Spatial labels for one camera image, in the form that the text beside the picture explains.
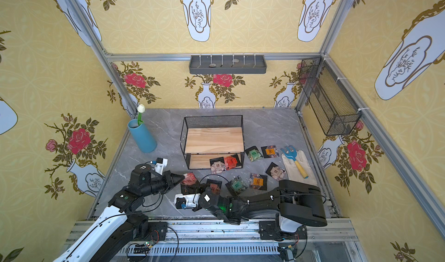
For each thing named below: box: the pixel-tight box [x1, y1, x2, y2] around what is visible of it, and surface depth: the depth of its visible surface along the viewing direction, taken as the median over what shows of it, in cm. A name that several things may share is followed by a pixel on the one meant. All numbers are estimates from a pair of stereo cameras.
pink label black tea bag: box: [206, 178, 222, 195], surface depth 90 cm
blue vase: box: [127, 118, 158, 154], surface depth 90 cm
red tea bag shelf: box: [223, 155, 238, 171], surface depth 95 cm
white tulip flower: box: [136, 103, 146, 126], surface depth 83 cm
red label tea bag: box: [180, 182, 203, 195], surface depth 69 cm
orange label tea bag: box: [260, 144, 280, 159], surface depth 101 cm
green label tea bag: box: [244, 145, 264, 163], surface depth 100 cm
